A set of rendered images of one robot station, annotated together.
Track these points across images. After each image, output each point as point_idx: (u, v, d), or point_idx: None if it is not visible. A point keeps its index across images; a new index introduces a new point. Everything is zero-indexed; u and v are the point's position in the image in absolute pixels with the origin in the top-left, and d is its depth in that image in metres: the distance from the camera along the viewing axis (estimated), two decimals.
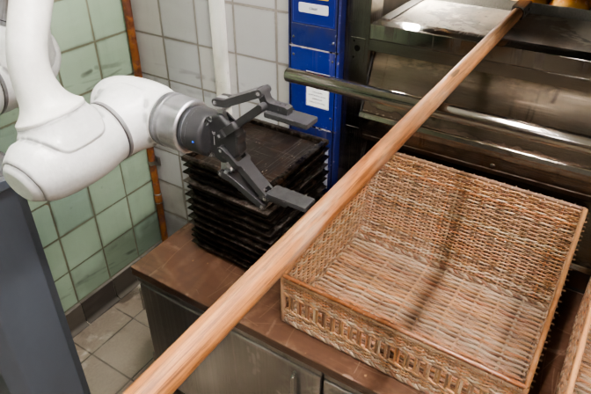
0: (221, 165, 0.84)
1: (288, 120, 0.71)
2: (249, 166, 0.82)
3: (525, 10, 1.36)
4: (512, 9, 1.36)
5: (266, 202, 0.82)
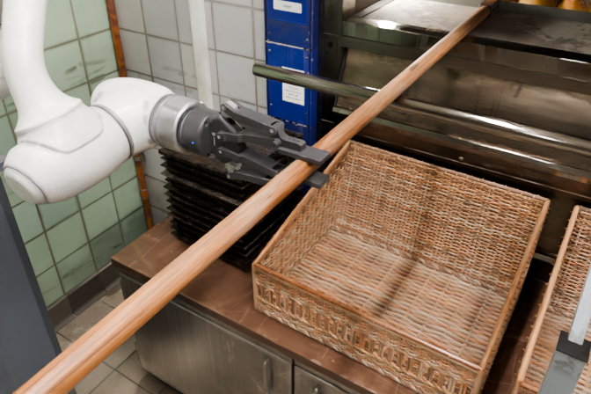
0: (227, 169, 0.84)
1: (302, 156, 0.73)
2: (252, 155, 0.80)
3: (493, 8, 1.40)
4: (479, 7, 1.40)
5: None
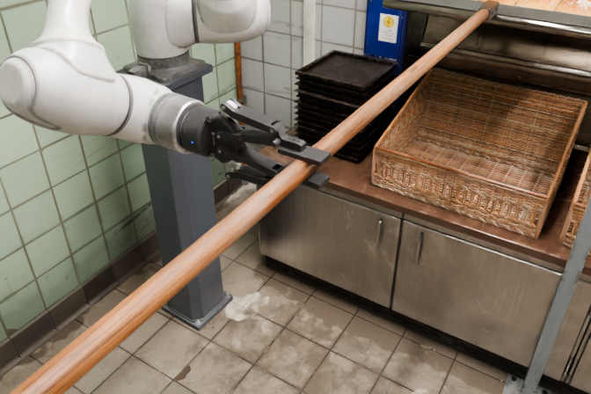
0: (226, 168, 0.84)
1: (302, 156, 0.73)
2: (252, 154, 0.80)
3: (492, 10, 1.41)
4: (478, 10, 1.41)
5: None
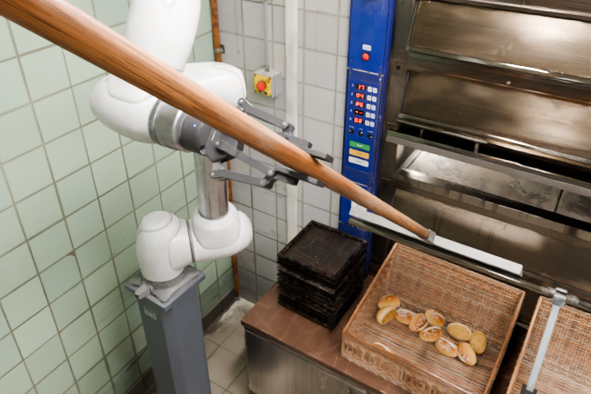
0: (212, 169, 0.81)
1: (309, 149, 0.74)
2: (248, 155, 0.79)
3: (431, 234, 1.57)
4: None
5: (269, 179, 0.76)
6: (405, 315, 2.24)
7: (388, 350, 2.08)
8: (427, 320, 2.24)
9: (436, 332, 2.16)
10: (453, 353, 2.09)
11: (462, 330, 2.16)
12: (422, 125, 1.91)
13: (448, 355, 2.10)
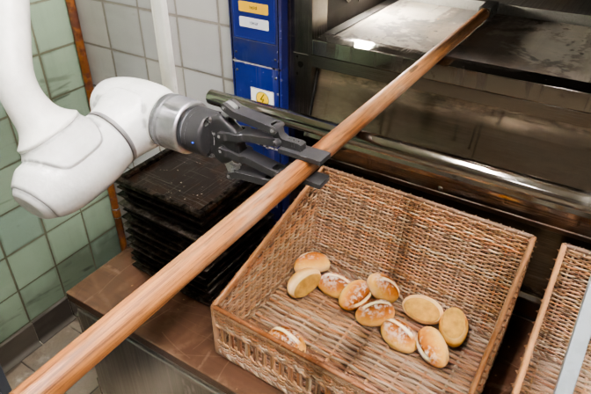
0: (227, 168, 0.84)
1: (302, 156, 0.73)
2: (252, 154, 0.80)
3: (492, 10, 1.41)
4: (478, 10, 1.41)
5: None
6: (335, 282, 1.34)
7: (294, 340, 1.18)
8: None
9: (383, 310, 1.26)
10: (409, 346, 1.19)
11: (426, 306, 1.26)
12: None
13: (400, 350, 1.20)
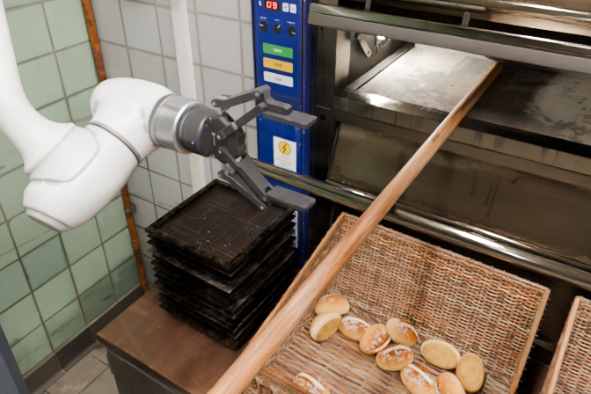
0: (221, 166, 0.84)
1: (288, 120, 0.71)
2: (249, 167, 0.82)
3: (506, 63, 1.47)
4: (492, 62, 1.46)
5: (266, 203, 0.82)
6: (355, 326, 1.40)
7: (319, 387, 1.24)
8: None
9: (403, 356, 1.32)
10: (428, 392, 1.25)
11: (444, 352, 1.32)
12: None
13: None
